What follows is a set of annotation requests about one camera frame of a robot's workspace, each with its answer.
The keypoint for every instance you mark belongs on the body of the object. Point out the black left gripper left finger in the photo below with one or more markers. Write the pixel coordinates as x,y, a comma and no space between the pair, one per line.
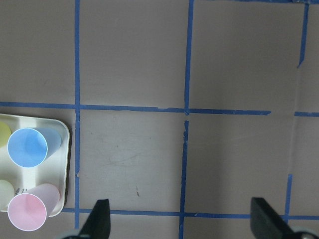
98,224

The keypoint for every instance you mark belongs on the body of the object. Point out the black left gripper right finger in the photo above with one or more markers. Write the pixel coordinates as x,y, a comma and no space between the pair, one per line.
265,223

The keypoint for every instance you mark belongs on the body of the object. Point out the light blue plastic cup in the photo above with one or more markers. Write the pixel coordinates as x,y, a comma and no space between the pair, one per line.
30,146

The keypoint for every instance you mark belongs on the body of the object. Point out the pink plastic cup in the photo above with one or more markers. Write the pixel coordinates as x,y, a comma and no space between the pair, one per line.
28,211

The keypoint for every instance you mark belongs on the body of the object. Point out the pale green plastic cup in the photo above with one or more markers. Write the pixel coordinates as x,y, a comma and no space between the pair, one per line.
6,193

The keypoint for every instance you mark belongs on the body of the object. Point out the yellow plastic cup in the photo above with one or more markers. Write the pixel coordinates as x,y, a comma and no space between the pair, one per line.
5,133

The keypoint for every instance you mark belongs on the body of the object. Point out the cream plastic tray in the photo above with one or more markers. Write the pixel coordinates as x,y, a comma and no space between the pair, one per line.
53,170

